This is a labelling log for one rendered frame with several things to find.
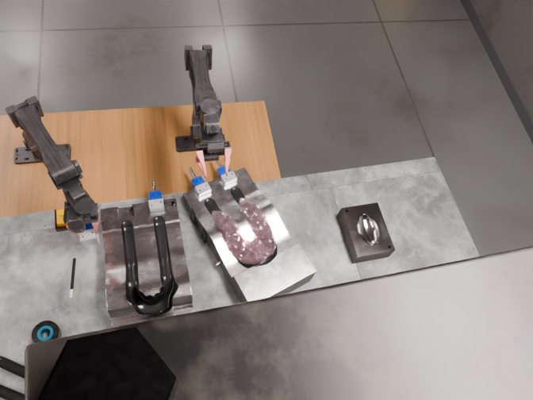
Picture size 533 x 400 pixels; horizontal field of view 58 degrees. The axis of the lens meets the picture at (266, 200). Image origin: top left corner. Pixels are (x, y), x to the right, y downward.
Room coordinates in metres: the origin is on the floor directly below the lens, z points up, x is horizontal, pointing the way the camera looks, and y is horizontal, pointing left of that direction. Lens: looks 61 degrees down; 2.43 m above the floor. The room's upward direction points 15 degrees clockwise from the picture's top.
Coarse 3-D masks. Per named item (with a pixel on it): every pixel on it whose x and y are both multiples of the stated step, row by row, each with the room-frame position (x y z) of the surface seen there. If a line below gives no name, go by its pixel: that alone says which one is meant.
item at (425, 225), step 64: (320, 192) 1.00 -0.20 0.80; (384, 192) 1.08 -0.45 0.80; (448, 192) 1.16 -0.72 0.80; (0, 256) 0.42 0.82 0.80; (64, 256) 0.48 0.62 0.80; (192, 256) 0.60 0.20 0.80; (320, 256) 0.73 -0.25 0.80; (448, 256) 0.87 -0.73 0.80; (0, 320) 0.22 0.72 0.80; (64, 320) 0.28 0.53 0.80; (0, 384) 0.05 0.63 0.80
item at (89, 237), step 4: (88, 224) 0.56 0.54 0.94; (88, 228) 0.55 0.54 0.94; (92, 228) 0.55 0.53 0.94; (84, 232) 0.53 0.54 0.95; (88, 232) 0.53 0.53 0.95; (92, 232) 0.54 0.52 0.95; (80, 236) 0.51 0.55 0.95; (84, 236) 0.52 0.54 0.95; (88, 236) 0.52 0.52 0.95; (92, 236) 0.52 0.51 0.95; (96, 236) 0.53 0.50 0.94; (80, 240) 0.50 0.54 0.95; (84, 240) 0.50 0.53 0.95; (88, 240) 0.51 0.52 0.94; (92, 240) 0.51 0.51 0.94; (96, 240) 0.52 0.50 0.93; (84, 244) 0.50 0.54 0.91; (88, 244) 0.51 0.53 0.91; (92, 244) 0.51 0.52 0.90
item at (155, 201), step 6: (150, 192) 0.75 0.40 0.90; (156, 192) 0.76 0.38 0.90; (150, 198) 0.73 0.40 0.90; (156, 198) 0.73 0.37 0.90; (162, 198) 0.73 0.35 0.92; (150, 204) 0.70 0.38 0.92; (156, 204) 0.71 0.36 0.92; (162, 204) 0.71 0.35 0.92; (150, 210) 0.68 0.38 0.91; (156, 210) 0.69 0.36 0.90; (162, 210) 0.70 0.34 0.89
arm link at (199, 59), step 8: (184, 48) 1.17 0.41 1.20; (192, 48) 1.14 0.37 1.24; (208, 48) 1.16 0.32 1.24; (184, 56) 1.18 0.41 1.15; (192, 56) 1.11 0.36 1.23; (200, 56) 1.12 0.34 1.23; (208, 56) 1.14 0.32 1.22; (192, 64) 1.10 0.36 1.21; (200, 64) 1.09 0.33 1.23; (208, 64) 1.18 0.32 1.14; (200, 72) 1.06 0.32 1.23; (208, 72) 1.07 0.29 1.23; (200, 80) 1.02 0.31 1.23; (208, 80) 1.04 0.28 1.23; (200, 88) 0.99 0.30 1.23; (208, 88) 1.00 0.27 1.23; (200, 96) 0.96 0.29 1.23; (200, 104) 0.93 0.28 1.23
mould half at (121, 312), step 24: (144, 216) 0.66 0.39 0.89; (168, 216) 0.69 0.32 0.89; (120, 240) 0.56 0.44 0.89; (144, 240) 0.58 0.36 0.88; (168, 240) 0.60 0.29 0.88; (120, 264) 0.48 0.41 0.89; (144, 264) 0.50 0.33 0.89; (120, 288) 0.39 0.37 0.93; (144, 288) 0.41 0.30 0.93; (120, 312) 0.33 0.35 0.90; (168, 312) 0.37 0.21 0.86
